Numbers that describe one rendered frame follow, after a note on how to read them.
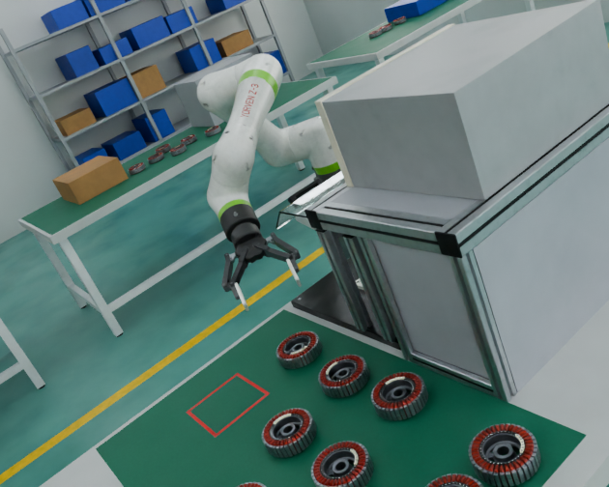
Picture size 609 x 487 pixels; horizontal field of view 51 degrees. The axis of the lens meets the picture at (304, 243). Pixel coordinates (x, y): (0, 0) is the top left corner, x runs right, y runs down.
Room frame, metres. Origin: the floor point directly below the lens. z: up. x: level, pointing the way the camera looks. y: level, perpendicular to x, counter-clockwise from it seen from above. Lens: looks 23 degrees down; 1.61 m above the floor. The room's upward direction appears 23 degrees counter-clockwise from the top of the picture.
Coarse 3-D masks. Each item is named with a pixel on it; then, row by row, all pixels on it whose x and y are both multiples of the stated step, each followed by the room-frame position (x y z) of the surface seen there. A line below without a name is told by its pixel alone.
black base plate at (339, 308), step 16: (352, 272) 1.63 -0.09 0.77; (320, 288) 1.62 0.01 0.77; (336, 288) 1.58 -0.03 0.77; (304, 304) 1.57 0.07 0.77; (320, 304) 1.53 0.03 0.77; (336, 304) 1.50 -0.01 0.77; (368, 304) 1.43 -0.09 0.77; (336, 320) 1.43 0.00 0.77; (352, 320) 1.39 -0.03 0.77; (368, 336) 1.32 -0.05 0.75
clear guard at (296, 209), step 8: (336, 176) 1.60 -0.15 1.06; (328, 184) 1.57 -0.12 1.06; (336, 184) 1.54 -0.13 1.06; (312, 192) 1.55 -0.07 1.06; (320, 192) 1.53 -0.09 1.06; (328, 192) 1.51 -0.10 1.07; (296, 200) 1.55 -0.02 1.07; (304, 200) 1.52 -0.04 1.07; (312, 200) 1.50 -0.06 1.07; (288, 208) 1.52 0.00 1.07; (296, 208) 1.50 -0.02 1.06; (304, 208) 1.47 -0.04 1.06; (280, 216) 1.54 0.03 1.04; (288, 216) 1.57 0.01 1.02; (304, 216) 1.42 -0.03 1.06; (280, 224) 1.57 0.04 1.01
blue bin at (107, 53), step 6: (120, 42) 7.73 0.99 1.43; (126, 42) 7.76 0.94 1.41; (102, 48) 7.62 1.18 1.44; (108, 48) 7.65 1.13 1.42; (120, 48) 7.71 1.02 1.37; (126, 48) 7.74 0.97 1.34; (96, 54) 7.72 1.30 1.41; (102, 54) 7.61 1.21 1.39; (108, 54) 7.64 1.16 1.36; (114, 54) 7.67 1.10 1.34; (126, 54) 7.73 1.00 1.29; (96, 60) 7.79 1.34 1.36; (102, 60) 7.62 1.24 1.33; (108, 60) 7.62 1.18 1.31; (114, 60) 7.65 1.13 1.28
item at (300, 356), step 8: (296, 336) 1.40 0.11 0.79; (304, 336) 1.39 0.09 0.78; (312, 336) 1.37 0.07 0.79; (280, 344) 1.39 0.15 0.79; (288, 344) 1.39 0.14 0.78; (296, 344) 1.38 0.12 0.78; (304, 344) 1.39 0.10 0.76; (312, 344) 1.34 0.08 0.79; (320, 344) 1.35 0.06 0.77; (280, 352) 1.36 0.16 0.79; (288, 352) 1.38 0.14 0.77; (296, 352) 1.33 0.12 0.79; (304, 352) 1.32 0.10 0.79; (312, 352) 1.32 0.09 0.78; (320, 352) 1.34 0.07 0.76; (280, 360) 1.34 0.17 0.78; (288, 360) 1.32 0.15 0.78; (296, 360) 1.31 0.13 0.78; (304, 360) 1.31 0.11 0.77; (312, 360) 1.32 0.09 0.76; (288, 368) 1.33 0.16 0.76
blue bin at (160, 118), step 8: (152, 112) 7.87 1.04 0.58; (160, 112) 7.76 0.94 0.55; (136, 120) 7.87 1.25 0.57; (144, 120) 7.67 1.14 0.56; (160, 120) 7.74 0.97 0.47; (168, 120) 7.78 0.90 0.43; (136, 128) 7.98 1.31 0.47; (144, 128) 7.77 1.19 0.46; (152, 128) 7.67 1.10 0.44; (160, 128) 7.72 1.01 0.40; (168, 128) 7.76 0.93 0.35; (144, 136) 7.89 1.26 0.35; (152, 136) 7.69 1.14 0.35
